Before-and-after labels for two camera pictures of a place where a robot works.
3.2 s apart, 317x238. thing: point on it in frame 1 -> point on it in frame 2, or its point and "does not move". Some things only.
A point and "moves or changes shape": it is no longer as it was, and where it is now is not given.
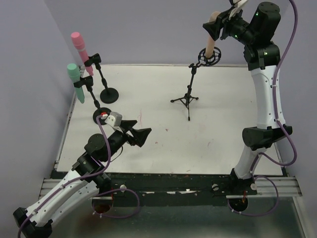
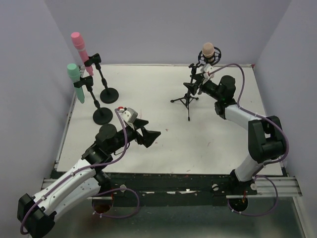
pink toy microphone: x=79 y=44 does not move
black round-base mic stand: x=110 y=95 does not move
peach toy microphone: x=211 y=42 moves or changes shape
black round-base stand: x=88 y=81 does not move
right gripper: x=223 y=24 -> x=198 y=85
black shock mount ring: x=209 y=61 does not move
